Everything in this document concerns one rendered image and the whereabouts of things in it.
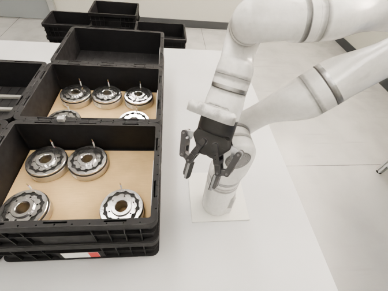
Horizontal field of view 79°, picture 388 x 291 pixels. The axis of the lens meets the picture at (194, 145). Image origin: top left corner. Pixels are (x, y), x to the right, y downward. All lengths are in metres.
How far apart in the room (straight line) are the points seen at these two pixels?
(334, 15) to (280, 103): 0.17
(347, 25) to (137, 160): 0.58
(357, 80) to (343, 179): 1.65
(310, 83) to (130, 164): 0.51
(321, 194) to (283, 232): 1.14
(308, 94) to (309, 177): 1.51
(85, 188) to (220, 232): 0.41
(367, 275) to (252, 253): 1.14
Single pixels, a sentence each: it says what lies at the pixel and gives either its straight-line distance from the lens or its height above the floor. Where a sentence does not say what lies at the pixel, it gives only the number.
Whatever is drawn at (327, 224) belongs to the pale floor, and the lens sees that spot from 1.83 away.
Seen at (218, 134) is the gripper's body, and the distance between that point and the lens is 0.44.
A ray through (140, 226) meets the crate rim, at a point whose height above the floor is 0.92.
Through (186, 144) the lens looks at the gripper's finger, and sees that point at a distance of 0.51.
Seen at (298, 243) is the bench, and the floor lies 0.70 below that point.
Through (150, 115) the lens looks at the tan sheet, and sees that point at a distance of 0.86.
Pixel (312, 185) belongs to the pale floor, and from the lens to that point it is 1.95.
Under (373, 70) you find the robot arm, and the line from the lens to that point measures 0.53.
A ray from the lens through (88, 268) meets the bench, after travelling 0.75.
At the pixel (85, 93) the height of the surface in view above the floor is 0.86.
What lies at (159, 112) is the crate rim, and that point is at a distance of 0.71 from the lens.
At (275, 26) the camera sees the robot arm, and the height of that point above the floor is 1.26.
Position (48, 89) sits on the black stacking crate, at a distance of 0.96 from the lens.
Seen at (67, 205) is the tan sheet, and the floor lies 0.83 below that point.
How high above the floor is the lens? 1.40
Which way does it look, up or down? 48 degrees down
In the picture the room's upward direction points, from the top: 8 degrees clockwise
